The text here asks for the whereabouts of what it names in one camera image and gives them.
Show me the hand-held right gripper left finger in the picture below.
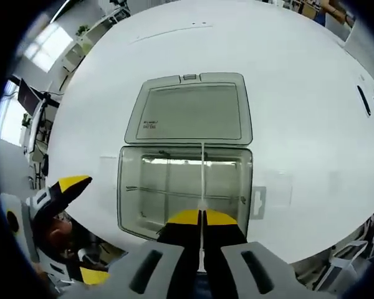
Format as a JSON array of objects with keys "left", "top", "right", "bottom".
[{"left": 64, "top": 209, "right": 203, "bottom": 299}]

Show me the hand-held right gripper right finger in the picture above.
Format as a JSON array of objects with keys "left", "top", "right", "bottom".
[{"left": 204, "top": 209, "right": 300, "bottom": 299}]

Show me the small clear tabbed divider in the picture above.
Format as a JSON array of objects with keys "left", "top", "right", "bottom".
[{"left": 251, "top": 186, "right": 267, "bottom": 221}]

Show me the long clear plastic divider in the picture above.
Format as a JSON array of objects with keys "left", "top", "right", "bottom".
[{"left": 126, "top": 186, "right": 247, "bottom": 200}]

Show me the transparent grey guide fixture box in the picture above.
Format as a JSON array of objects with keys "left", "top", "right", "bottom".
[{"left": 116, "top": 72, "right": 254, "bottom": 242}]

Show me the white standing desk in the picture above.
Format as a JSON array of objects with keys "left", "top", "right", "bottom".
[{"left": 27, "top": 93, "right": 65, "bottom": 163}]

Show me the black computer monitor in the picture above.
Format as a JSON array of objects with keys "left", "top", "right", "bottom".
[{"left": 17, "top": 78, "right": 41, "bottom": 116}]

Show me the white office chair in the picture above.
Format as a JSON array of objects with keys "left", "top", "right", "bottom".
[{"left": 327, "top": 239, "right": 372, "bottom": 287}]

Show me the white low cabinet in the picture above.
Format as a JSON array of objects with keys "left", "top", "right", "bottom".
[{"left": 62, "top": 43, "right": 84, "bottom": 74}]

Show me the bright window with blinds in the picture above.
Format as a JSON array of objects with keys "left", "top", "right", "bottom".
[{"left": 23, "top": 24, "right": 74, "bottom": 72}]

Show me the black oblong remote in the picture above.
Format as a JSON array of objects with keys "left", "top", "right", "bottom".
[{"left": 357, "top": 85, "right": 372, "bottom": 116}]

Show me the white desk partition panel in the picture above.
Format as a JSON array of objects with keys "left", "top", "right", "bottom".
[{"left": 344, "top": 20, "right": 362, "bottom": 47}]

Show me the white table cable flap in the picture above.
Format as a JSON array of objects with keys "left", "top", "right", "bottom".
[{"left": 127, "top": 21, "right": 214, "bottom": 44}]

